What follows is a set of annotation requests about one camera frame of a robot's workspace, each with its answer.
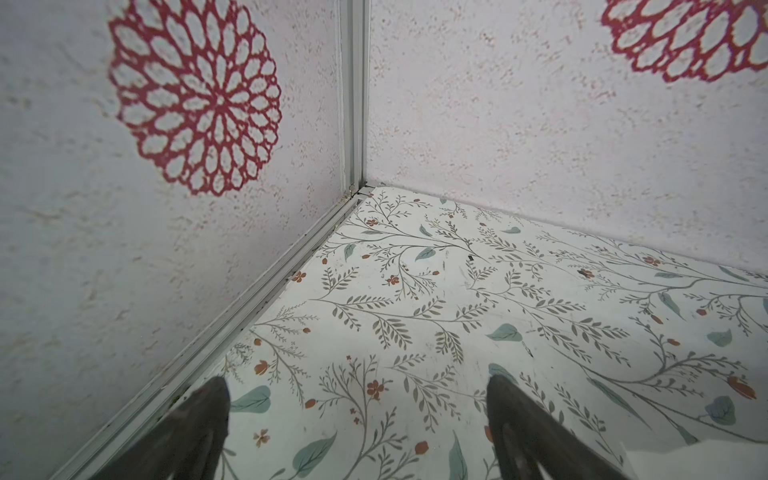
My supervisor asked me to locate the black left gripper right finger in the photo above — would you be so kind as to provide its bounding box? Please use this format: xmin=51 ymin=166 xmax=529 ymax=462
xmin=486 ymin=374 xmax=626 ymax=479

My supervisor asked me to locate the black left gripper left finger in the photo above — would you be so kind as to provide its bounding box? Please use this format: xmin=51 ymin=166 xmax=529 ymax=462
xmin=93 ymin=376 xmax=231 ymax=480

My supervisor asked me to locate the white plastic bag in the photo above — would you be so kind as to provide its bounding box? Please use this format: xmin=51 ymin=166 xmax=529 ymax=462
xmin=626 ymin=440 xmax=767 ymax=480

